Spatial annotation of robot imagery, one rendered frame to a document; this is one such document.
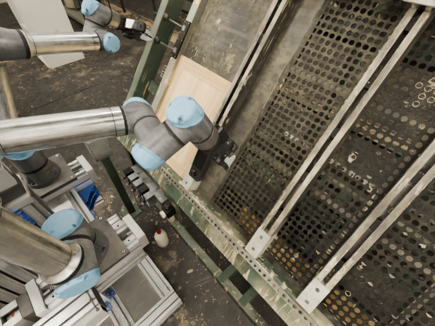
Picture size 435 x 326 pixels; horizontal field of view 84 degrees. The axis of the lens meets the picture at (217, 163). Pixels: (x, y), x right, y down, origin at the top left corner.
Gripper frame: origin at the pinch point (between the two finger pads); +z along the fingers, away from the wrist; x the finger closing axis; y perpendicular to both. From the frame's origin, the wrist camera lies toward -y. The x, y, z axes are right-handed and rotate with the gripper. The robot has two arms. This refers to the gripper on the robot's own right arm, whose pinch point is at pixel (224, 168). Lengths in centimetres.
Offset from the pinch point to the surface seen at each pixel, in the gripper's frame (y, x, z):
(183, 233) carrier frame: -53, 41, 101
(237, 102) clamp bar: 28.1, 24.2, 15.2
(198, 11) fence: 56, 73, 5
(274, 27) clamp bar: 57, 24, 0
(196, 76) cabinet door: 30, 57, 18
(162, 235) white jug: -65, 52, 96
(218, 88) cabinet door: 30, 40, 18
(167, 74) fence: 23, 76, 19
